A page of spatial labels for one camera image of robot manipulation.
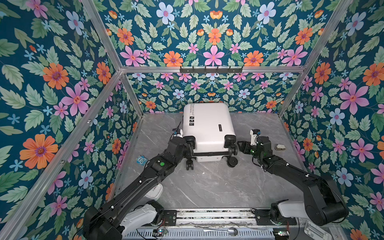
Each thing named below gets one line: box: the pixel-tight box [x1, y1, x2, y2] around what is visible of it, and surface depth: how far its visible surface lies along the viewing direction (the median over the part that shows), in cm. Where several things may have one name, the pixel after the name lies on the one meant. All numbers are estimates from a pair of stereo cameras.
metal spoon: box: [203, 227, 238, 237], surface depth 72 cm
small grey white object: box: [274, 143, 286, 151], surface depth 100 cm
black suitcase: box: [182, 103, 239, 171], surface depth 86 cm
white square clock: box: [144, 183, 163, 200], surface depth 80 cm
